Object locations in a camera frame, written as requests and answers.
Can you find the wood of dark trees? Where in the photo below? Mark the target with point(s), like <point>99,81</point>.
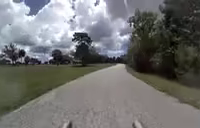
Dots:
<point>168,43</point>

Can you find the grass verge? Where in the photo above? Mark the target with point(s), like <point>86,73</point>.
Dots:
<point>174,88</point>

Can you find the grey asphalt road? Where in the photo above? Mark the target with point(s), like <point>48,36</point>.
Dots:
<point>104,96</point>

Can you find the row of distant trees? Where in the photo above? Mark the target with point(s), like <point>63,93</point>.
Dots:
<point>11,53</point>

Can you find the robot's own part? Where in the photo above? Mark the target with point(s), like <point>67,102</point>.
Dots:
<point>137,124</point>
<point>67,125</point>

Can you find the tall dark tree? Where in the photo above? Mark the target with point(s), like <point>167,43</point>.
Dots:
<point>83,50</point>

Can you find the wide grass field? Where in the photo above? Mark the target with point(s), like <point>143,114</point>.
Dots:
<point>21,83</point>

